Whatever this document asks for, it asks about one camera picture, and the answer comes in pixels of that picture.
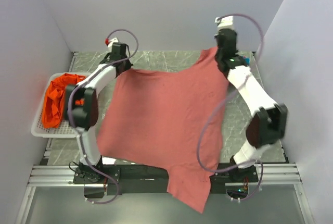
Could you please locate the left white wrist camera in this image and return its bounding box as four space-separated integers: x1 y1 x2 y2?
105 37 119 49

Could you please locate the salmon pink t-shirt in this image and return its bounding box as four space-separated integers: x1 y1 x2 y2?
97 47 228 213

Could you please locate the aluminium frame rail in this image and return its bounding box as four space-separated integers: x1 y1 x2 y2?
28 164 302 187

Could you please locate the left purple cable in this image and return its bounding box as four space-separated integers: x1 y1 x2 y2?
67 28 139 205

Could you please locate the folded blue t-shirt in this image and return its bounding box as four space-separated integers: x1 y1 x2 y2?
243 56 250 65

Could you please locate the purple cable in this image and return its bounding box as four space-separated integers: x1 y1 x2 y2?
196 13 265 202
67 28 139 205

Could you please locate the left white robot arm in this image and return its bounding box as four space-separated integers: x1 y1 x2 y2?
63 38 132 183

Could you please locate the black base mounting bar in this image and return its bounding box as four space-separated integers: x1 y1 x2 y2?
73 165 259 198

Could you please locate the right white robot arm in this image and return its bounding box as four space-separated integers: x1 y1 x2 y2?
215 28 288 182

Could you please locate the orange t-shirt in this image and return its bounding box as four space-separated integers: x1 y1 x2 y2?
41 73 86 129

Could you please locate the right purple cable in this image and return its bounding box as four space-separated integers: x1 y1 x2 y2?
196 13 265 202

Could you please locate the white plastic basket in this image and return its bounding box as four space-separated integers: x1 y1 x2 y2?
31 72 89 138

